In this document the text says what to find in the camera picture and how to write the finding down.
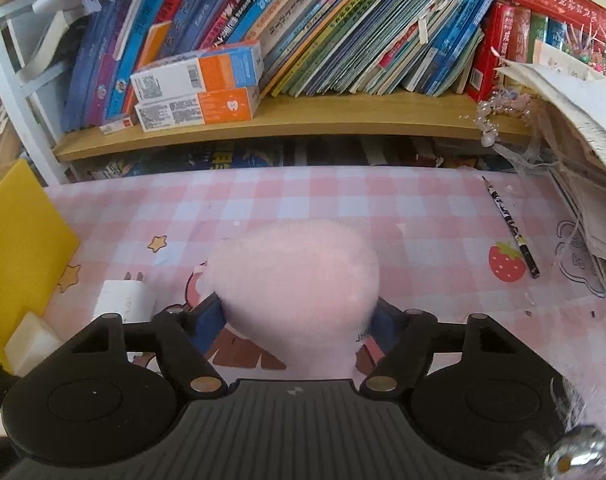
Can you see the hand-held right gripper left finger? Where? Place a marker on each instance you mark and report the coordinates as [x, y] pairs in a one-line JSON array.
[[208, 322]]

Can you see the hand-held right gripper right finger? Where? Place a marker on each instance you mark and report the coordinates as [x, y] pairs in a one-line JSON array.
[[384, 327]]

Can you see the white charger plug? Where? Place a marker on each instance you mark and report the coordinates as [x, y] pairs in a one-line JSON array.
[[123, 300]]

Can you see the pink plush pig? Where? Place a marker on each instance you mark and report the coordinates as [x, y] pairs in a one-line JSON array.
[[293, 280]]

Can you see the white foam block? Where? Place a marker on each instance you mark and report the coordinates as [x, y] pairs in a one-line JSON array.
[[30, 342]]

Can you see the yellow cardboard box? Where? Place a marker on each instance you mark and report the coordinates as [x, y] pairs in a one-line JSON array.
[[18, 240]]

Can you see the pink checkered desk mat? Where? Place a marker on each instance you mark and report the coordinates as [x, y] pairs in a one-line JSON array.
[[383, 210]]

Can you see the black patterned pencil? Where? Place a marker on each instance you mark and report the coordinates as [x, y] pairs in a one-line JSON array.
[[510, 227]]

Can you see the orange white carton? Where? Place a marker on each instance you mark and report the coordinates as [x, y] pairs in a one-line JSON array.
[[198, 72], [198, 110]]

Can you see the small white red box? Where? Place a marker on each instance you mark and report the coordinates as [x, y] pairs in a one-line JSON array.
[[115, 125]]

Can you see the pearl bead ornament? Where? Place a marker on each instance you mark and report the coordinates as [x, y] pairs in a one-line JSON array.
[[489, 130]]

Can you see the white wooden bookshelf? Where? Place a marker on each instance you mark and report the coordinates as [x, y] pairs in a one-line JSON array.
[[308, 117]]

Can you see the silver metal bell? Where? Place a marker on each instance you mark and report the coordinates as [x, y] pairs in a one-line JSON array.
[[575, 452]]

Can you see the stack of papers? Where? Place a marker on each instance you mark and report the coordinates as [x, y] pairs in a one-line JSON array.
[[583, 125]]

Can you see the row of colourful books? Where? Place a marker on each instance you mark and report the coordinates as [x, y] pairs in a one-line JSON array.
[[333, 35]]

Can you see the thick black-cover book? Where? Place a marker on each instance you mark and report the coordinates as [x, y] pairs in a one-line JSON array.
[[48, 50]]

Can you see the colourful bead ornament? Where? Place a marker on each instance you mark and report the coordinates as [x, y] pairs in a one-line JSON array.
[[590, 50]]

